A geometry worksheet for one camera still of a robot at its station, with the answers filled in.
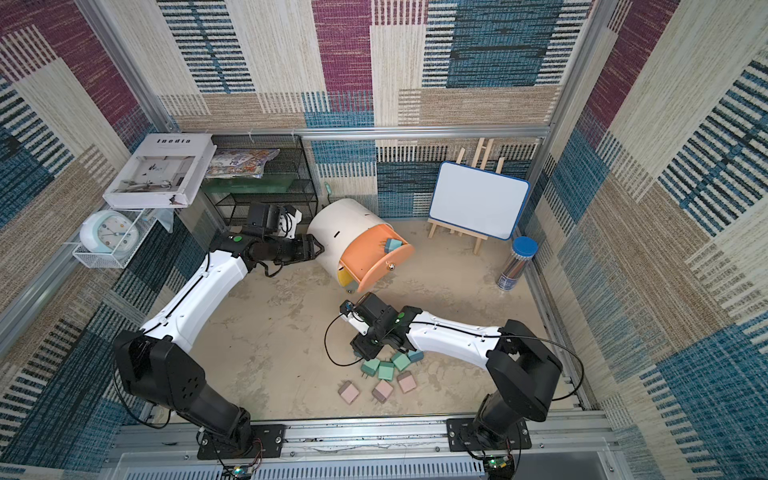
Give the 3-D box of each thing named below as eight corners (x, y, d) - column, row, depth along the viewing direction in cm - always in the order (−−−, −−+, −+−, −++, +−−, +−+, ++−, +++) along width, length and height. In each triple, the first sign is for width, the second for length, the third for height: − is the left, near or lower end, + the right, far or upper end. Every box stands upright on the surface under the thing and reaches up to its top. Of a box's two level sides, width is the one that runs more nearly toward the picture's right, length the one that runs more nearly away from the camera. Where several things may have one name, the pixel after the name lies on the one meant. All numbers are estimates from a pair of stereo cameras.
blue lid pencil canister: (494, 286, 103) (512, 250, 88) (501, 269, 107) (519, 232, 92) (512, 294, 101) (533, 258, 86) (518, 276, 105) (539, 239, 91)
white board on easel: (463, 271, 107) (482, 208, 83) (420, 224, 121) (427, 159, 98) (515, 243, 114) (547, 179, 91) (469, 202, 129) (487, 138, 106)
